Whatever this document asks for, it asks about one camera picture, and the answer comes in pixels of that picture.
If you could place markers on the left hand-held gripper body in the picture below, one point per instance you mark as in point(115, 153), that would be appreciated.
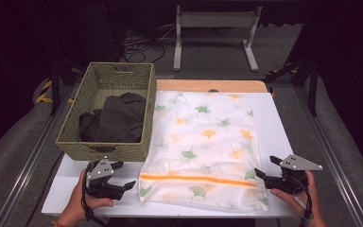
point(99, 171)

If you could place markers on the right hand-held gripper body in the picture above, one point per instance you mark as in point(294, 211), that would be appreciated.
point(296, 164)

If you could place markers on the green woven basket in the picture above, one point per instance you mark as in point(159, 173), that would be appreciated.
point(75, 143)

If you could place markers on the dark grey garment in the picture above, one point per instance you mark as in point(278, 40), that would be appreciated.
point(119, 119)

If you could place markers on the leaf print mesh laundry bag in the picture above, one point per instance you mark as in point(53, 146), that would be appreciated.
point(201, 148)

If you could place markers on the person's left hand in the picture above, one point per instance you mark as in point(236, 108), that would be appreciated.
point(78, 205)

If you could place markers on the person's right hand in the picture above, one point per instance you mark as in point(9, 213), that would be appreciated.
point(299, 203)

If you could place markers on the black metal stand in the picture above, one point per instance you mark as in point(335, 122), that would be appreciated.
point(55, 91)
point(312, 91)

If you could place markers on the yellow black floor tape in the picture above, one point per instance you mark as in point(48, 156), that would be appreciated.
point(45, 91)
point(277, 71)

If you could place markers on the grey metal floor rail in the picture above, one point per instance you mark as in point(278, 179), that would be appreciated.
point(331, 151)
point(31, 160)

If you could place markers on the white metal table frame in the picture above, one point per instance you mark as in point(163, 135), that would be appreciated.
point(217, 19)

